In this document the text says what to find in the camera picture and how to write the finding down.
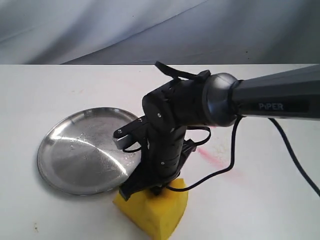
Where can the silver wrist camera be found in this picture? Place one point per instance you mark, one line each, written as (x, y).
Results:
(130, 134)

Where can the round steel plate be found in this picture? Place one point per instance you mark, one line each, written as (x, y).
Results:
(78, 155)

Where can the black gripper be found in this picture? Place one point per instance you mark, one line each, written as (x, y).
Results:
(162, 157)

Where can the white backdrop cloth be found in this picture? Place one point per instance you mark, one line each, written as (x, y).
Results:
(175, 32)

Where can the yellow sponge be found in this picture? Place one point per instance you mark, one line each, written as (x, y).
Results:
(157, 216)

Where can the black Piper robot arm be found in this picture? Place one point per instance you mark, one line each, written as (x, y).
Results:
(201, 101)

